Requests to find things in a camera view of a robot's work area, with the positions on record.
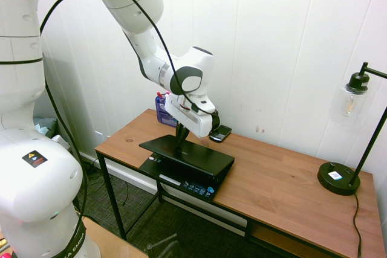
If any black metal clamp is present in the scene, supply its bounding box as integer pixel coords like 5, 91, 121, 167
146, 233, 181, 258

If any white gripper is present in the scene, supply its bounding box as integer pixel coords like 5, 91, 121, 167
164, 100, 214, 150

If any black floor cable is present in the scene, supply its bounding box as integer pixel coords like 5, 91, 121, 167
80, 158, 131, 208

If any black lamp power cable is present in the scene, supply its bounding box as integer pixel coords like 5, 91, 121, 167
351, 193, 364, 258

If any black desk lamp glass shade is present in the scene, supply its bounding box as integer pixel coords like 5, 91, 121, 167
317, 62, 387, 196

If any wooden desk black metal frame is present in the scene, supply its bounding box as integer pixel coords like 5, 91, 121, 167
94, 108, 377, 258

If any teal cloth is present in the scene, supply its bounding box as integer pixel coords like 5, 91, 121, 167
33, 115, 58, 138

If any black laptop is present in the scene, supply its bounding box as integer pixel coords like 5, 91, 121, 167
138, 134, 236, 203

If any purple pen holder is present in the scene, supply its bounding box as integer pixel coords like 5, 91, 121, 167
155, 93, 178, 127

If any grey sparkly block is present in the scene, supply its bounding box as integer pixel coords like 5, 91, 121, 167
51, 135, 72, 152

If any grey panel board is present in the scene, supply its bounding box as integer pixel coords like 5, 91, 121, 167
31, 54, 90, 186

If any black mobile phone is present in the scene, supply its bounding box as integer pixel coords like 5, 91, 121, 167
209, 124, 233, 144

